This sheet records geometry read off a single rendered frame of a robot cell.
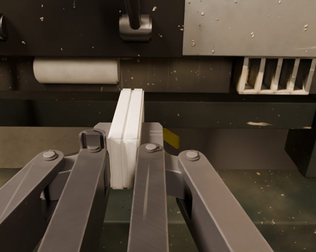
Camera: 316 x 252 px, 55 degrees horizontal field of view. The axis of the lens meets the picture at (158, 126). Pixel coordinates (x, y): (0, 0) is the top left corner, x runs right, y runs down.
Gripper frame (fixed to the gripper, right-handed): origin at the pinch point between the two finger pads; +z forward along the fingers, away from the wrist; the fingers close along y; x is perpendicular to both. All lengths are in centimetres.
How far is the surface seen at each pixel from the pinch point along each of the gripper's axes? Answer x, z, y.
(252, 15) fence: 5.3, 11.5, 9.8
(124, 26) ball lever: 4.6, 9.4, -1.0
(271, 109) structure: -7.3, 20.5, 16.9
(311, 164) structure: -14.9, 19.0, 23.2
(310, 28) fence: 4.3, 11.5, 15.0
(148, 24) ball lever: 4.7, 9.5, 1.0
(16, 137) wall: -105, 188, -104
